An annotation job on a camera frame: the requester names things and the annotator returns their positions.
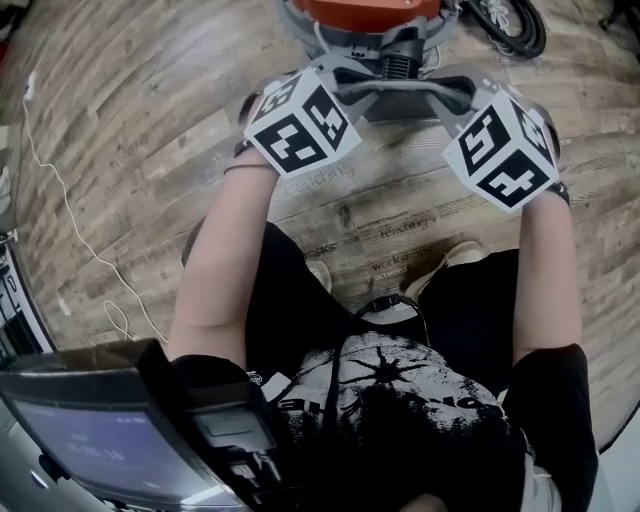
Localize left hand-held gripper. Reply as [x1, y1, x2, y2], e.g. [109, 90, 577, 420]
[243, 52, 382, 181]

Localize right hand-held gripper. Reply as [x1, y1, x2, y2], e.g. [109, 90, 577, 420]
[428, 63, 561, 216]

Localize orange and grey vacuum cleaner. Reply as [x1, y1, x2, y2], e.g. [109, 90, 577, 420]
[276, 0, 459, 82]

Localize person's right forearm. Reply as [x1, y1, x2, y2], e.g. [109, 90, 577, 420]
[509, 195, 584, 363]

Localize person's left forearm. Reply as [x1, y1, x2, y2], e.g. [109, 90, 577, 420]
[167, 148, 277, 362]

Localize person's right hand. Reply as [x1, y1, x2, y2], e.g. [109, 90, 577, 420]
[542, 117, 561, 162]

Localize person's left hand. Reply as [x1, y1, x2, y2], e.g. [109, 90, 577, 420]
[238, 92, 262, 129]

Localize person's right beige shoe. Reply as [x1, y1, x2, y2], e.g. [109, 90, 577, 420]
[403, 239, 485, 303]

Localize person's beige shoe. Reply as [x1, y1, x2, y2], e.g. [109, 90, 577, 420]
[403, 239, 485, 303]
[303, 259, 334, 293]

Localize person's left beige shoe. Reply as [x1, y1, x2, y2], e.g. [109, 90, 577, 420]
[303, 259, 334, 293]

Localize black shorts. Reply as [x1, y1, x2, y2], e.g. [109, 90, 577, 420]
[243, 219, 524, 396]

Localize black printed t-shirt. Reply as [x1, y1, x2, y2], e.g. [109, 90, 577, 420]
[168, 329, 601, 512]

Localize black head-mounted device with screen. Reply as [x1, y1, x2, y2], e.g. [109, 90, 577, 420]
[0, 337, 284, 512]

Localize black vacuum hose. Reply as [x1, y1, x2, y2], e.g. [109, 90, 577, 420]
[463, 0, 549, 57]

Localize black left wrist strap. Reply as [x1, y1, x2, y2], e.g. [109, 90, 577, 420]
[222, 138, 257, 176]

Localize black wrist strap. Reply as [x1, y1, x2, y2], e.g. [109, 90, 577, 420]
[222, 138, 257, 176]
[547, 180, 572, 207]

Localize black right wrist strap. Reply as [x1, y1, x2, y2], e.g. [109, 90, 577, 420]
[547, 180, 572, 207]

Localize black chest cable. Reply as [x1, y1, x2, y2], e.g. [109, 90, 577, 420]
[319, 293, 432, 441]

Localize white power cable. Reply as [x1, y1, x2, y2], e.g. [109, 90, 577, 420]
[21, 69, 157, 346]

